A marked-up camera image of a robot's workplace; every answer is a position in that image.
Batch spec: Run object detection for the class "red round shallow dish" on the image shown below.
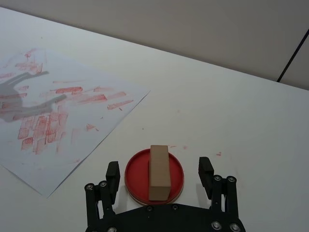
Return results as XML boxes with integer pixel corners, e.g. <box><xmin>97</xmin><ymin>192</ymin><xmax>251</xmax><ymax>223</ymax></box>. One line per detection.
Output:
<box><xmin>124</xmin><ymin>148</ymin><xmax>185</xmax><ymax>207</ymax></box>

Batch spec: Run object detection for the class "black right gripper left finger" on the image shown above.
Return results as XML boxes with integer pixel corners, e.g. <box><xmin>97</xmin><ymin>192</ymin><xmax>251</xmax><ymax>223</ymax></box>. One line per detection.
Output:
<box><xmin>84</xmin><ymin>161</ymin><xmax>121</xmax><ymax>228</ymax></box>

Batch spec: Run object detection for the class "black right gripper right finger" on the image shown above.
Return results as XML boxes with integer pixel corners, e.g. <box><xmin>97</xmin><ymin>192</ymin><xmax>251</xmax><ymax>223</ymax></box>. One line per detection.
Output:
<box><xmin>198</xmin><ymin>157</ymin><xmax>240</xmax><ymax>219</ymax></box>

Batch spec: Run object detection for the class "thin black cable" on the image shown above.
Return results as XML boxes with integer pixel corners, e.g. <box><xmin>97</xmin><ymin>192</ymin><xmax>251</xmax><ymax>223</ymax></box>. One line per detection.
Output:
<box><xmin>277</xmin><ymin>30</ymin><xmax>309</xmax><ymax>83</ymax></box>

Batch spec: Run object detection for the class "brown rectangular block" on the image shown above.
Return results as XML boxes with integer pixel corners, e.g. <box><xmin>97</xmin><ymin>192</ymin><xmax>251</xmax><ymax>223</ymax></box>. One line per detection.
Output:
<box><xmin>148</xmin><ymin>145</ymin><xmax>171</xmax><ymax>202</ymax></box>

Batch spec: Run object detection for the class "white paper with red marks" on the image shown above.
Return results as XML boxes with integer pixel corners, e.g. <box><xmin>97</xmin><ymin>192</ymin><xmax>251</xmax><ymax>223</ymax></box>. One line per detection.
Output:
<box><xmin>0</xmin><ymin>47</ymin><xmax>151</xmax><ymax>199</ymax></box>

